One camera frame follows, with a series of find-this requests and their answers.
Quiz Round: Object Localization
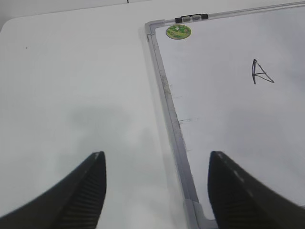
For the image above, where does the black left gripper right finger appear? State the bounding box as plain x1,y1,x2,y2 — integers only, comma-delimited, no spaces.
207,151,305,229

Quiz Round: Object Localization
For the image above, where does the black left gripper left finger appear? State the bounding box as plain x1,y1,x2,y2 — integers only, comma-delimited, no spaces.
0,151,106,229

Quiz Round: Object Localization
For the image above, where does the white framed whiteboard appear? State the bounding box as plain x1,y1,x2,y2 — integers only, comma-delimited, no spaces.
145,1,305,229

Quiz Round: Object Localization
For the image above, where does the green round magnet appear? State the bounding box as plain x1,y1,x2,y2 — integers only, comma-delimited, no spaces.
166,24,192,40

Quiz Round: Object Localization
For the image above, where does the black silver hanging clip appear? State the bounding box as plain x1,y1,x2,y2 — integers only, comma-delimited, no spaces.
175,13,209,24

